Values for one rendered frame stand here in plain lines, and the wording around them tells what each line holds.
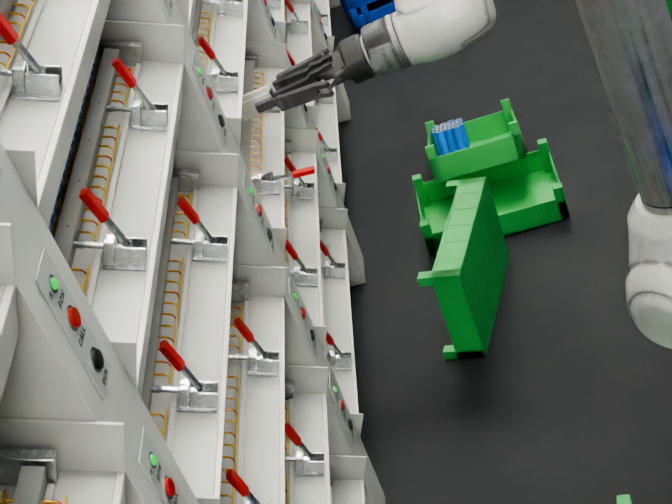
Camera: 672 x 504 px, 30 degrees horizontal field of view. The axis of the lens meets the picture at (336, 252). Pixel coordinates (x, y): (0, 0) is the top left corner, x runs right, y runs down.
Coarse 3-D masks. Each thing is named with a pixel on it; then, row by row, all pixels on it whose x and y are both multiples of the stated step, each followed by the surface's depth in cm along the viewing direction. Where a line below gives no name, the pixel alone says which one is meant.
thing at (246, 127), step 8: (248, 64) 228; (248, 72) 225; (256, 72) 228; (248, 80) 222; (248, 88) 220; (256, 88) 223; (248, 120) 211; (248, 128) 208; (256, 128) 211; (240, 136) 206; (248, 136) 206; (240, 144) 204; (248, 144) 204; (240, 152) 202; (248, 152) 202; (248, 160) 200; (256, 160) 203; (248, 168) 198
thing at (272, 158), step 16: (256, 48) 230; (272, 48) 230; (256, 64) 230; (272, 64) 232; (272, 80) 228; (272, 128) 214; (256, 144) 209; (272, 144) 210; (272, 160) 205; (272, 208) 194; (272, 224) 190
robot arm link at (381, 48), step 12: (372, 24) 199; (384, 24) 197; (360, 36) 200; (372, 36) 197; (384, 36) 196; (396, 36) 196; (372, 48) 197; (384, 48) 196; (396, 48) 196; (372, 60) 197; (384, 60) 197; (396, 60) 197; (384, 72) 199; (396, 72) 201
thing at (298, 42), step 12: (288, 0) 283; (300, 0) 300; (288, 12) 294; (300, 12) 296; (288, 24) 286; (300, 24) 285; (288, 36) 283; (300, 36) 285; (288, 48) 278; (300, 48) 280; (300, 60) 275; (312, 108) 249; (312, 120) 250
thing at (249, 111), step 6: (258, 96) 204; (264, 96) 204; (270, 96) 204; (246, 102) 204; (252, 102) 204; (246, 108) 205; (252, 108) 205; (246, 114) 206; (252, 114) 206; (258, 114) 206
